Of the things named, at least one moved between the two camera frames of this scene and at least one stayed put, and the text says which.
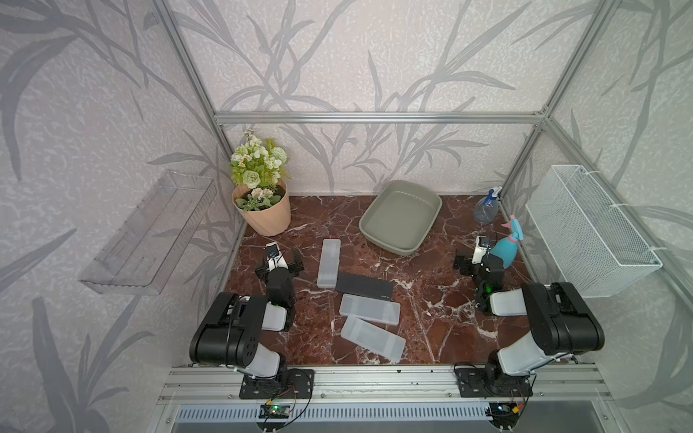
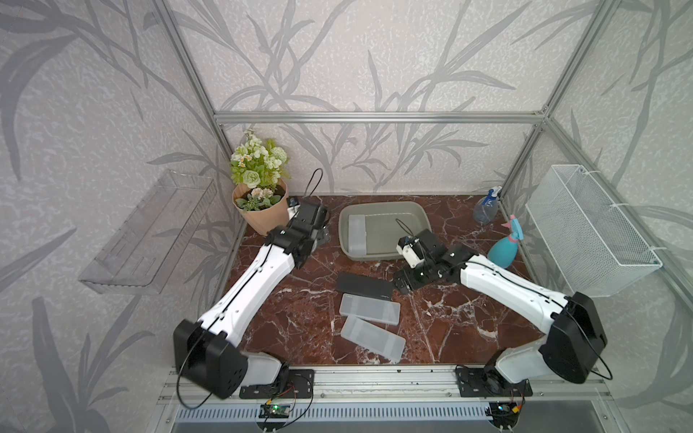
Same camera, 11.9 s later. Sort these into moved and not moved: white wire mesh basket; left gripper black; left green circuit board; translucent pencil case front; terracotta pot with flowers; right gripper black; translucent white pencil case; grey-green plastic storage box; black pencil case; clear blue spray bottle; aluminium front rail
Moved: translucent white pencil case; left gripper black; grey-green plastic storage box; right gripper black
Not moved: translucent pencil case front; black pencil case; aluminium front rail; terracotta pot with flowers; white wire mesh basket; left green circuit board; clear blue spray bottle
